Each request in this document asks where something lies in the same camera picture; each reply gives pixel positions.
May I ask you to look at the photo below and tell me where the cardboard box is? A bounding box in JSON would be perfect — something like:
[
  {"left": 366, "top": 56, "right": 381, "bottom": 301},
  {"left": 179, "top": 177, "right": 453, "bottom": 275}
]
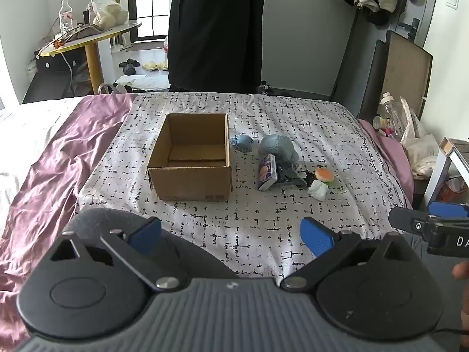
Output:
[{"left": 147, "top": 113, "right": 233, "bottom": 202}]

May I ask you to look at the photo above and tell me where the white cable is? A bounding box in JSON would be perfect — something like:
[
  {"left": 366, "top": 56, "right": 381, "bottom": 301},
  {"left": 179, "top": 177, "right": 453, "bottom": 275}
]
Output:
[{"left": 60, "top": 49, "right": 74, "bottom": 86}]

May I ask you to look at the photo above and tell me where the grey cloth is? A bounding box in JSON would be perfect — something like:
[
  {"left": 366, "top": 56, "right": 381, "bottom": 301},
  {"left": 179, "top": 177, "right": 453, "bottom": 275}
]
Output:
[{"left": 55, "top": 24, "right": 108, "bottom": 42}]

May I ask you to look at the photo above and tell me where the white bed sheet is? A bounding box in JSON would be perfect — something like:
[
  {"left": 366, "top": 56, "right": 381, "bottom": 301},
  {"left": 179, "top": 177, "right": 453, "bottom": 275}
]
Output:
[{"left": 0, "top": 97, "right": 83, "bottom": 228}]

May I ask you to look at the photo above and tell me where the door handle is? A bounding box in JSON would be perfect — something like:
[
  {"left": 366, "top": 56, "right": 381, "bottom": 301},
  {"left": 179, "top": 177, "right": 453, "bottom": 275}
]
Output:
[{"left": 399, "top": 18, "right": 420, "bottom": 43}]

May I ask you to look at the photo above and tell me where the small blue denim toy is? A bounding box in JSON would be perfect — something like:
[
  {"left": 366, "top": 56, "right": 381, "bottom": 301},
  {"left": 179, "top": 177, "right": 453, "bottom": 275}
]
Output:
[{"left": 229, "top": 134, "right": 254, "bottom": 153}]

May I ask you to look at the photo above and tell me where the white side table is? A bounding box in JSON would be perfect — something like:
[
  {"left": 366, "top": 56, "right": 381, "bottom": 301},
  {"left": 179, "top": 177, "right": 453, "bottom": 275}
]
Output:
[{"left": 425, "top": 136, "right": 469, "bottom": 206}]

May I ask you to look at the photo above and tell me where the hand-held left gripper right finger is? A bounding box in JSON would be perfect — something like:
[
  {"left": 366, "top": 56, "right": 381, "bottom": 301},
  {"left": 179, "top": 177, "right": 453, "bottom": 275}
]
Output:
[{"left": 280, "top": 216, "right": 422, "bottom": 292}]

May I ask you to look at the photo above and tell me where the black hanging garment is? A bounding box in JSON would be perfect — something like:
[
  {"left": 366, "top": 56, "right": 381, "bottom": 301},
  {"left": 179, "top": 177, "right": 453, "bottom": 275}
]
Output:
[{"left": 166, "top": 0, "right": 268, "bottom": 94}]

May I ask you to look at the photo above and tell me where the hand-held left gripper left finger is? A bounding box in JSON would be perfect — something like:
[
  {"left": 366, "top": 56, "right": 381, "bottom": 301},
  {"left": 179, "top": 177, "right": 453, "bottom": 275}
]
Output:
[{"left": 47, "top": 217, "right": 182, "bottom": 292}]

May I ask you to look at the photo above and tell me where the yellow-edged table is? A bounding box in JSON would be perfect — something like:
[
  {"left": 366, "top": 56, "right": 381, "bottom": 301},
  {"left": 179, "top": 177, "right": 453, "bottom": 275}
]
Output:
[{"left": 38, "top": 21, "right": 143, "bottom": 94}]

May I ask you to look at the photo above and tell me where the white black patterned blanket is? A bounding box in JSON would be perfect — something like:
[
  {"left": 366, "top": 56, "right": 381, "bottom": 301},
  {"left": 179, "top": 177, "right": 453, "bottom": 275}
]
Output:
[{"left": 75, "top": 92, "right": 413, "bottom": 283}]

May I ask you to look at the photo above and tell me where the plastic bag of buns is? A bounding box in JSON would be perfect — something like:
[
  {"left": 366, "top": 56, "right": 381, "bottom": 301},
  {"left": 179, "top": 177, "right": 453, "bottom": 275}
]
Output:
[{"left": 86, "top": 0, "right": 129, "bottom": 30}]

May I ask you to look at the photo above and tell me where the white plastic bag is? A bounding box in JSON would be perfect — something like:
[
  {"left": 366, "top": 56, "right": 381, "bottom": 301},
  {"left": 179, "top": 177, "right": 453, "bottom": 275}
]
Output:
[{"left": 399, "top": 97, "right": 441, "bottom": 180}]

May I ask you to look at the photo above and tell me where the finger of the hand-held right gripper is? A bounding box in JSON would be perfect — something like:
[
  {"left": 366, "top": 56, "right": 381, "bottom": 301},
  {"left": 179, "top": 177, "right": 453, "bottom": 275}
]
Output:
[{"left": 389, "top": 202, "right": 469, "bottom": 235}]

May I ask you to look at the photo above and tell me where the black lace cloth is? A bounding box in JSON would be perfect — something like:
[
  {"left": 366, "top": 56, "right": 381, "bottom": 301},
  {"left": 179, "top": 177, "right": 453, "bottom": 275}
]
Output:
[{"left": 278, "top": 165, "right": 316, "bottom": 188}]

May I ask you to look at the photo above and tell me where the grey-blue plush mouse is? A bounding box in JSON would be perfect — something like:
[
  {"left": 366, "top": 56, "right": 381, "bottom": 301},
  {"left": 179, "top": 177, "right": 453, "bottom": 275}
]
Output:
[{"left": 258, "top": 134, "right": 306, "bottom": 187}]

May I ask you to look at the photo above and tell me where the white floor mat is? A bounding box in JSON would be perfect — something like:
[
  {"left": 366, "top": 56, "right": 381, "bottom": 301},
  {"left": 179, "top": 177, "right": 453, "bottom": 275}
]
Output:
[{"left": 113, "top": 74, "right": 171, "bottom": 91}]

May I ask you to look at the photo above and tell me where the clear water bottle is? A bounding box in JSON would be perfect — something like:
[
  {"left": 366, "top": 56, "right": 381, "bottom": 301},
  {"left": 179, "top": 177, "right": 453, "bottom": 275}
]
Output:
[{"left": 59, "top": 0, "right": 76, "bottom": 35}]

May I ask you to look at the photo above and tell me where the white crumpled wrapper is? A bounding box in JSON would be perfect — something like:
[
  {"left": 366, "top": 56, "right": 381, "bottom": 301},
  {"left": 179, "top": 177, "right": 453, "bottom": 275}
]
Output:
[{"left": 307, "top": 180, "right": 329, "bottom": 202}]

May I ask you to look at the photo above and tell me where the white handled bag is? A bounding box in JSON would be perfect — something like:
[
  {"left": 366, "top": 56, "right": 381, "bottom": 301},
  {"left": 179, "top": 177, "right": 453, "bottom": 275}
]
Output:
[{"left": 97, "top": 82, "right": 127, "bottom": 96}]

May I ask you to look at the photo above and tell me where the brown board black frame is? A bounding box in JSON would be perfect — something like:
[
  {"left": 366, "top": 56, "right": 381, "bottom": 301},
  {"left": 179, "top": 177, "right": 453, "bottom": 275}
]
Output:
[{"left": 357, "top": 30, "right": 434, "bottom": 122}]

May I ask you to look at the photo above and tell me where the small printed packet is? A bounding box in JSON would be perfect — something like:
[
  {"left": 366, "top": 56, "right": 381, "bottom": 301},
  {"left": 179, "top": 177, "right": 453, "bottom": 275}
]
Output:
[{"left": 257, "top": 153, "right": 279, "bottom": 191}]

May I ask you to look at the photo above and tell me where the clear plastic bottle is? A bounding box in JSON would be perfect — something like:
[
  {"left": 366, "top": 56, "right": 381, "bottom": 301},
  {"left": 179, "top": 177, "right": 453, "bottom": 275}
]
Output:
[{"left": 380, "top": 93, "right": 408, "bottom": 137}]

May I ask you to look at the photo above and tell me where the person's right hand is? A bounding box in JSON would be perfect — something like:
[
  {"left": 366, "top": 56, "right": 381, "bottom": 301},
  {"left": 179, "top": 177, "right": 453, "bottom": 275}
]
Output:
[{"left": 452, "top": 262, "right": 469, "bottom": 334}]

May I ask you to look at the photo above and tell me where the pink bed sheet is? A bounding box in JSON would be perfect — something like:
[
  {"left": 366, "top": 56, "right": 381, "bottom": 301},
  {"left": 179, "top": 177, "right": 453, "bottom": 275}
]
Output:
[{"left": 0, "top": 93, "right": 415, "bottom": 349}]

